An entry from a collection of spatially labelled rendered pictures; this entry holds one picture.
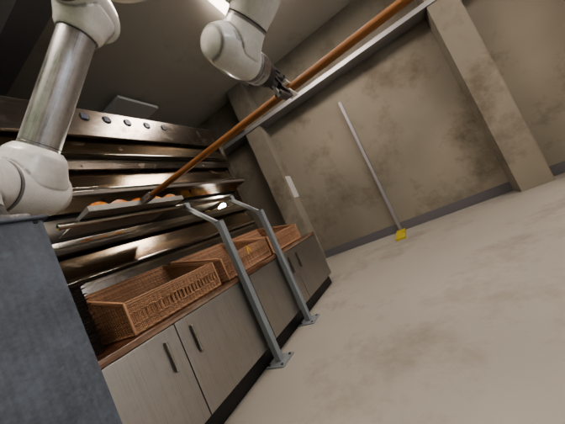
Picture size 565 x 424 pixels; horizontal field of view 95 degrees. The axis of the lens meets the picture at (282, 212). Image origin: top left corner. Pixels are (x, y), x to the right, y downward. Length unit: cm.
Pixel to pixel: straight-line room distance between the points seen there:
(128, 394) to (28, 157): 88
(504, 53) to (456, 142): 106
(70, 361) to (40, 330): 9
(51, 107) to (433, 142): 383
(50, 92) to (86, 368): 75
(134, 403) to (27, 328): 67
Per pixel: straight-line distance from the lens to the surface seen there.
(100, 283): 190
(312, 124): 433
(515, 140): 396
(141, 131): 257
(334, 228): 424
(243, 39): 73
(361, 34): 101
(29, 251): 79
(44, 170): 100
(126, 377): 131
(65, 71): 108
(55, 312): 77
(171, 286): 149
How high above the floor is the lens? 74
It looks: 3 degrees up
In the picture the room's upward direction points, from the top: 24 degrees counter-clockwise
